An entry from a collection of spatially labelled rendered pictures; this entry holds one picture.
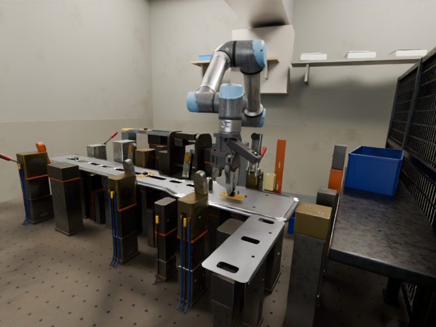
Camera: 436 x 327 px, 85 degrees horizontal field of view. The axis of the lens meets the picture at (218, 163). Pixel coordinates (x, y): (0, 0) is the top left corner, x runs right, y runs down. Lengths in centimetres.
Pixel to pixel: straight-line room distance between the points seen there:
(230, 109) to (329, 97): 327
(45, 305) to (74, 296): 8
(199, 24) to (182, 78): 90
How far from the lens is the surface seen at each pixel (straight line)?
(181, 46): 474
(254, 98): 134
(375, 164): 102
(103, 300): 95
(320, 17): 417
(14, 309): 103
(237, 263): 53
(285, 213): 77
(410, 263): 62
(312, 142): 397
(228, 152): 79
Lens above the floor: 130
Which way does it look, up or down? 13 degrees down
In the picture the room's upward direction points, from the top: 2 degrees clockwise
